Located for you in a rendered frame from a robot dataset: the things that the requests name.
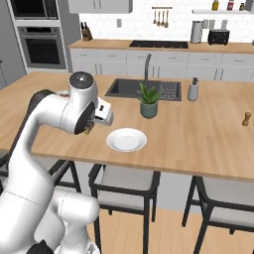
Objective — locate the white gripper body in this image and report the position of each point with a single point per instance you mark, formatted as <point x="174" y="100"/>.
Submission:
<point x="106" y="118"/>

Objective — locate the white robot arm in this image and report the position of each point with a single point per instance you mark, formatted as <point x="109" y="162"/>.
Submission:
<point x="39" y="158"/>

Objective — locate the white round plate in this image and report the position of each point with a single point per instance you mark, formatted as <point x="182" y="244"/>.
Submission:
<point x="126" y="139"/>

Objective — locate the black toaster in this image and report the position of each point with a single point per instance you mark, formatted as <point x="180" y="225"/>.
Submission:
<point x="218" y="37"/>

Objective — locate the dark grey sink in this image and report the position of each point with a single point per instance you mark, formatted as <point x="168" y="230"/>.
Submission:
<point x="127" y="87"/>

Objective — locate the green plant in grey pot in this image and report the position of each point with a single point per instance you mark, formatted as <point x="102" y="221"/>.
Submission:
<point x="149" y="105"/>

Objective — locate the dark grey tap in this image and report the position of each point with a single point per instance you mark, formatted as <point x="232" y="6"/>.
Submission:
<point x="147" y="67"/>

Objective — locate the black stool with grey seat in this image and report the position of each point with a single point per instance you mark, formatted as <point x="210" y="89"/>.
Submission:
<point x="228" y="198"/>
<point x="67" y="173"/>
<point x="127" y="185"/>

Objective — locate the wooden knife block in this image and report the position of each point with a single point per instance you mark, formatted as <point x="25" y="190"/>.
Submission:
<point x="87" y="34"/>

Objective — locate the white base cupboards run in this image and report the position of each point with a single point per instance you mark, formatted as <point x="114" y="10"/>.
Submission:
<point x="178" y="64"/>

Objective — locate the grey soap dispenser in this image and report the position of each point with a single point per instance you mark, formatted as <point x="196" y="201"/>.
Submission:
<point x="193" y="92"/>

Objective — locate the black hob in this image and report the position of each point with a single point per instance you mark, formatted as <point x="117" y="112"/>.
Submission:
<point x="158" y="44"/>

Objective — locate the wooden hanging utensil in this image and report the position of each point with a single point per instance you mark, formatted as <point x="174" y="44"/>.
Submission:
<point x="166" y="20"/>
<point x="162" y="19"/>
<point x="158" y="19"/>
<point x="154" y="18"/>

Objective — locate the grey tall cabinet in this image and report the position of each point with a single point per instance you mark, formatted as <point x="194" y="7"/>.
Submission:
<point x="10" y="39"/>

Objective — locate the silver cylindrical canister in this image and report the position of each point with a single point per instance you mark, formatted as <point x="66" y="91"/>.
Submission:
<point x="197" y="32"/>

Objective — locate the steel built-in microwave oven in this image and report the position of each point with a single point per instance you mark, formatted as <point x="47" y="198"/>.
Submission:
<point x="33" y="8"/>

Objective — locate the brown wooden pepper mill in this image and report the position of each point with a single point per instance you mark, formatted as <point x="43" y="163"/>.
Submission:
<point x="246" y="119"/>

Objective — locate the yellow bottle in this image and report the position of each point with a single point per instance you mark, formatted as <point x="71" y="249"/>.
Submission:
<point x="215" y="5"/>

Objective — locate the red bottle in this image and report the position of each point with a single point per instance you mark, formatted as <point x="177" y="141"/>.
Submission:
<point x="230" y="5"/>

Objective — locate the dark small jar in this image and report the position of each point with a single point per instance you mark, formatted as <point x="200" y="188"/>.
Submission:
<point x="242" y="6"/>

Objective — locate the grey wall socket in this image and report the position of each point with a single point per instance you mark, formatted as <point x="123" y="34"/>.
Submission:
<point x="119" y="23"/>

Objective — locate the white wall cupboards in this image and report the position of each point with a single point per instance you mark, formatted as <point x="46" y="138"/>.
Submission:
<point x="99" y="6"/>

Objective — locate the wooden utensil rail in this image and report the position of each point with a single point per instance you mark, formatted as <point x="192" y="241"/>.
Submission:
<point x="162" y="8"/>

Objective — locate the white wall shelf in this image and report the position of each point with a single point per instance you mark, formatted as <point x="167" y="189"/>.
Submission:
<point x="225" y="11"/>

